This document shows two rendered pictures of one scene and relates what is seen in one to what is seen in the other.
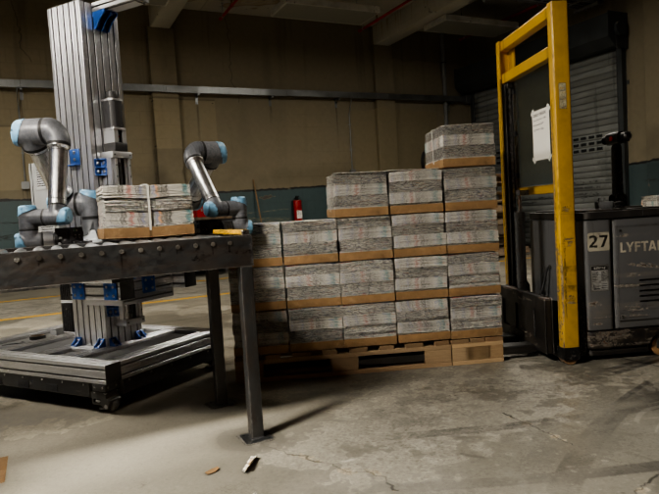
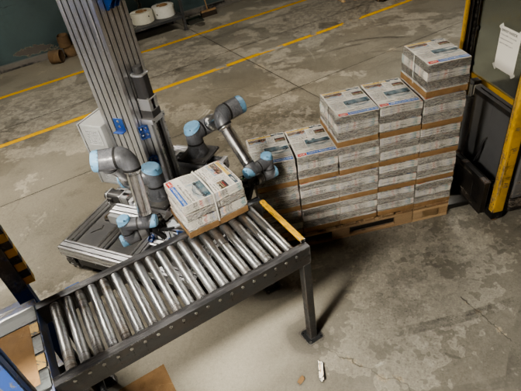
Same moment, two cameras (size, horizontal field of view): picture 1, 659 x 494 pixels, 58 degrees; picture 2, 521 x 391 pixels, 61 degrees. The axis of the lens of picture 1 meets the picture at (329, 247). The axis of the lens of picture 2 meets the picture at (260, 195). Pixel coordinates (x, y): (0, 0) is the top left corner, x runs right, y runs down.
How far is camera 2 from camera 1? 1.79 m
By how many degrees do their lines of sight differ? 35
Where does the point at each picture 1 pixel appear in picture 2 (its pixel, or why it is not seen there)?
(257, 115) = not seen: outside the picture
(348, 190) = (348, 127)
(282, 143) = not seen: outside the picture
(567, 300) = (502, 186)
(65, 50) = (84, 35)
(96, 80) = (122, 60)
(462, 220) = (433, 133)
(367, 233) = (360, 153)
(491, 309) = (443, 186)
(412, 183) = (398, 114)
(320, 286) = (325, 192)
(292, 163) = not seen: outside the picture
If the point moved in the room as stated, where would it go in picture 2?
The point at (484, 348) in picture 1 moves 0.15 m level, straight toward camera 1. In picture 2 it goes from (435, 209) to (438, 222)
